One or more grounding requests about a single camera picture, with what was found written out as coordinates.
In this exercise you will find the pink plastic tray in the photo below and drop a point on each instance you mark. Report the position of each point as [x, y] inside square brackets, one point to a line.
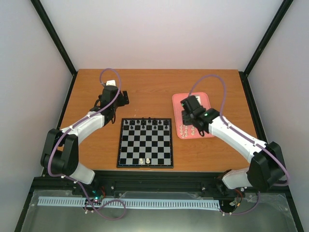
[183, 120]

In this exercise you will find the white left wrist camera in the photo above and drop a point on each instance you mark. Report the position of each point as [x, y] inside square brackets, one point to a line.
[110, 83]

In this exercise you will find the light blue slotted cable duct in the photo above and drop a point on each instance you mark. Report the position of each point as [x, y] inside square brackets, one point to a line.
[131, 203]

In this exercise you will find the left black frame post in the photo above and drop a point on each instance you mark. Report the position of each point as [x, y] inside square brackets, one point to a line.
[39, 8]

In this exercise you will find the right black frame post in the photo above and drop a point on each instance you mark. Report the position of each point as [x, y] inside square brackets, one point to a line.
[275, 22]

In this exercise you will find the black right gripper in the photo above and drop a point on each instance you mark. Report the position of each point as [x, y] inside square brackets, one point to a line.
[185, 120]

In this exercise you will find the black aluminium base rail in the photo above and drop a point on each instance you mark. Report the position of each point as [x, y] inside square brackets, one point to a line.
[113, 183]

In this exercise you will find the black white chess board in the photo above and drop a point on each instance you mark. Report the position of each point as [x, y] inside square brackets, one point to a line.
[153, 144]

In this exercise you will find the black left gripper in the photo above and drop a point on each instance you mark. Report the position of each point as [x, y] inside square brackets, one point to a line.
[122, 102]

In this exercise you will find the black frame post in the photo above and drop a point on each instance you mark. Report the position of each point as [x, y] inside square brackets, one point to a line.
[275, 22]
[39, 8]

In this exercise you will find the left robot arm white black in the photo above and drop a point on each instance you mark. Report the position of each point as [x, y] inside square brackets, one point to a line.
[60, 154]

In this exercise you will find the metal sheet front panel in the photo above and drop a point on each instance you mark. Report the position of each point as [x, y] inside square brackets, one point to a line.
[264, 213]

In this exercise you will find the black chess pieces row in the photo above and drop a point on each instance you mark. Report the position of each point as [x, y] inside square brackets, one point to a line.
[146, 123]

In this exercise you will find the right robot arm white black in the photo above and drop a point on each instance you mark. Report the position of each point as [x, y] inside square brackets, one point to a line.
[264, 171]

